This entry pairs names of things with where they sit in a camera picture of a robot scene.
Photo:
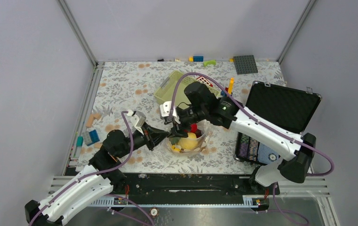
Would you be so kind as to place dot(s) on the teal small brick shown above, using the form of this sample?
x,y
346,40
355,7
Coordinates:
x,y
79,141

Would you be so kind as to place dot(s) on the tan wooden block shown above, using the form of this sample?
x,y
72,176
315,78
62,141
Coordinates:
x,y
92,118

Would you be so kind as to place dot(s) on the black foam-lined case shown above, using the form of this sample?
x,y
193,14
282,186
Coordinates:
x,y
288,108

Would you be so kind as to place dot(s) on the yellow lemon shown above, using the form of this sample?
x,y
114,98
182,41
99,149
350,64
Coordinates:
x,y
189,142

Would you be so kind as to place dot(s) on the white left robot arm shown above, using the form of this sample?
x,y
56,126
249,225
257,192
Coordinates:
x,y
99,177

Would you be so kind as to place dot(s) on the blue grey brick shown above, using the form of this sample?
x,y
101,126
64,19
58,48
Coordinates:
x,y
90,137

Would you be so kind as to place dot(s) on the blue yellow brick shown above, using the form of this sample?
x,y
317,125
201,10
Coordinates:
x,y
196,59

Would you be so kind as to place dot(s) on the clear dotted zip top bag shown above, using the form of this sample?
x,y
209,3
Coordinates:
x,y
203,134

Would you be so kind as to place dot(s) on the dark green avocado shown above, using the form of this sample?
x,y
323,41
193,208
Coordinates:
x,y
174,140

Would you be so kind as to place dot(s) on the green arch block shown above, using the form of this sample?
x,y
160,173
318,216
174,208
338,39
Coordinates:
x,y
209,62

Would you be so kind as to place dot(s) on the poker chips row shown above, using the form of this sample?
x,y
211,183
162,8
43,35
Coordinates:
x,y
250,150

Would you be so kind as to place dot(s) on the red apple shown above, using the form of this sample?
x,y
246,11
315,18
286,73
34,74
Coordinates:
x,y
193,128

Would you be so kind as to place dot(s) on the orange mango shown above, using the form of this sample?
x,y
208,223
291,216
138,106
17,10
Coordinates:
x,y
175,149

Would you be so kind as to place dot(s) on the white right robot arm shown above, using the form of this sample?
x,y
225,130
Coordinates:
x,y
294,153

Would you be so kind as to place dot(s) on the red white grid toy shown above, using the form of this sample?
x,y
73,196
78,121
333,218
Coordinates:
x,y
203,80

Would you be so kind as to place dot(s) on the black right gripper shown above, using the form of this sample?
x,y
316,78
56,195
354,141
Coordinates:
x,y
177,130

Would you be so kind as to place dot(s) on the grey building baseplate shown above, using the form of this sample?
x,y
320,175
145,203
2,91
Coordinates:
x,y
245,64

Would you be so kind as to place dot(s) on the yellow blue block toy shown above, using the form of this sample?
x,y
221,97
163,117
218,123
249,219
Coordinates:
x,y
229,88

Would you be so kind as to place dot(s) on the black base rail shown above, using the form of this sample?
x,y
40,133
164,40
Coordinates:
x,y
185,189

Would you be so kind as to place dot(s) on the pale green perforated basket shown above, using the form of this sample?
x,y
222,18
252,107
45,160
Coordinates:
x,y
165,91

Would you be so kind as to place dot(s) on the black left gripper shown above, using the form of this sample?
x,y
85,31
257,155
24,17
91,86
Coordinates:
x,y
151,136

